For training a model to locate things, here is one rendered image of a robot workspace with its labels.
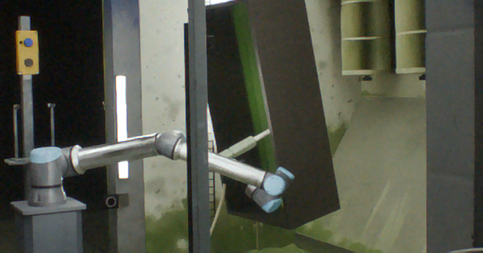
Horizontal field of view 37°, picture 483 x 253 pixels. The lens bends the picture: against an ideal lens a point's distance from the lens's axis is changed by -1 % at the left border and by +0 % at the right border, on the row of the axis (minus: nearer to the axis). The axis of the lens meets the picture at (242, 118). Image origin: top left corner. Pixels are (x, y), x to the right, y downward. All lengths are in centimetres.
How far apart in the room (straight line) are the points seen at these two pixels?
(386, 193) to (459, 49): 272
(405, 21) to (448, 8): 240
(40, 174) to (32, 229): 27
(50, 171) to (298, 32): 142
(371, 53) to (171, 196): 159
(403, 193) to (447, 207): 248
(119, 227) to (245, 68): 125
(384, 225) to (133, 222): 154
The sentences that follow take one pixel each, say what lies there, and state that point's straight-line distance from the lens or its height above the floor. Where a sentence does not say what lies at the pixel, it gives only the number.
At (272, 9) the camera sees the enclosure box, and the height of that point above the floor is 158.
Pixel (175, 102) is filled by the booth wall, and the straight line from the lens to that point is 456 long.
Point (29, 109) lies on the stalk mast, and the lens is 450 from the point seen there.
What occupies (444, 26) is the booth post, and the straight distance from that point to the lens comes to 199.
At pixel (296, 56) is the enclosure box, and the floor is 135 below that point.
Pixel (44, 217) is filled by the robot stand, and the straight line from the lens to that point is 355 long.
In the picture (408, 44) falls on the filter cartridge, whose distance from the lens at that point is 435.
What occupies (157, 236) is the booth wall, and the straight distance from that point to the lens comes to 461.
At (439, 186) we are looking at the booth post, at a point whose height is 93.
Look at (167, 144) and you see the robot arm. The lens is 339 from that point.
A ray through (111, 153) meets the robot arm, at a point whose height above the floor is 88.
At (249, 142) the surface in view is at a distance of 363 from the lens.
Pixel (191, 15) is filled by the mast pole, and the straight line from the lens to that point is 252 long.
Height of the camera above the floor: 123
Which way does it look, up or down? 3 degrees down
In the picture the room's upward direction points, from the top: 1 degrees counter-clockwise
